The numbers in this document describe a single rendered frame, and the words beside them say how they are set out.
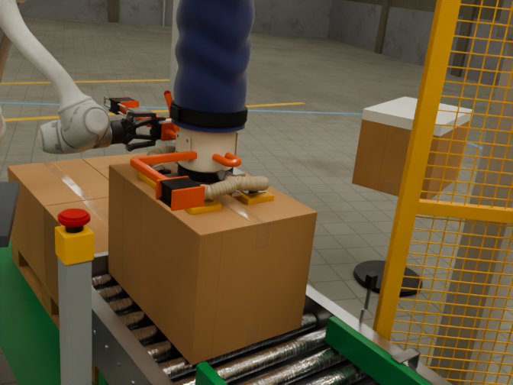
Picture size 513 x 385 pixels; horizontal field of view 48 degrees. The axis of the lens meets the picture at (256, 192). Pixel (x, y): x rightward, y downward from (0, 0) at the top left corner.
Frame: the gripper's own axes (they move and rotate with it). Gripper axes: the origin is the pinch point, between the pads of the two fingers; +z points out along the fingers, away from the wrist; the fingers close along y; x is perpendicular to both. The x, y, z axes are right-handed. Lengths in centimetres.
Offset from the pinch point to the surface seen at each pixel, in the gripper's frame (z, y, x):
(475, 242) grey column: 94, 35, 65
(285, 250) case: 10, 24, 55
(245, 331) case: -2, 47, 55
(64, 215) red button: -52, 3, 51
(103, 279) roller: -22, 53, -2
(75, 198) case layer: -4, 53, -77
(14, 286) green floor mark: -28, 106, -104
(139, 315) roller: -21, 53, 25
